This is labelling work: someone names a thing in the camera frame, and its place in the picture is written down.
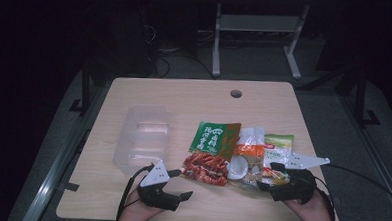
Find clear plastic container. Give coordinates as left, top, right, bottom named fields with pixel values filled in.
left=111, top=102, right=172, bottom=177

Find white and orange food packet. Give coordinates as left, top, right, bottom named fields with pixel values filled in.
left=226, top=125, right=268, bottom=192

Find black tape strip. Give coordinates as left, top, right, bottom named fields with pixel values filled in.
left=62, top=182, right=81, bottom=193

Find white and green food packet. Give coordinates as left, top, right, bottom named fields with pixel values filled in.
left=247, top=132, right=296, bottom=193

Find person's left hand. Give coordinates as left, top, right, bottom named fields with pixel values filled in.
left=114, top=188, right=165, bottom=221

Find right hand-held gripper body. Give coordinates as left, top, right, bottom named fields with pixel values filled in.
left=270, top=152, right=332, bottom=206

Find white metal table frame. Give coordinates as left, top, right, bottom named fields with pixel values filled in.
left=210, top=0, right=312, bottom=81

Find black floor cable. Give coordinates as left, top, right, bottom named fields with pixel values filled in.
left=322, top=162, right=392, bottom=207

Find green and red food packet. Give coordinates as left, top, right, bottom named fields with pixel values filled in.
left=180, top=119, right=243, bottom=188

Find tangle of black cables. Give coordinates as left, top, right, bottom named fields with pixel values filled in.
left=138, top=21, right=220, bottom=81

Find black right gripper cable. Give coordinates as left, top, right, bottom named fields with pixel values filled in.
left=311, top=176, right=338, bottom=221

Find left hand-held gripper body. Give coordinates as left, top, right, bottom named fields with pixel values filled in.
left=135, top=159, right=184, bottom=213

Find person's right hand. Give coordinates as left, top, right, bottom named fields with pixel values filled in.
left=281, top=189, right=339, bottom=221

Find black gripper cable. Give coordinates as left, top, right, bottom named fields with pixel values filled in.
left=114, top=162, right=156, bottom=221
left=311, top=176, right=338, bottom=221

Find black metal stand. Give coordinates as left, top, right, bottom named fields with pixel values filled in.
left=68, top=55, right=94, bottom=118
left=352, top=66, right=384, bottom=129

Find grey aluminium rail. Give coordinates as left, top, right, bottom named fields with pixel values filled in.
left=338, top=96, right=392, bottom=213
left=20, top=126, right=94, bottom=221

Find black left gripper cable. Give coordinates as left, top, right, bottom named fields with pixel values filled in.
left=114, top=162, right=156, bottom=221

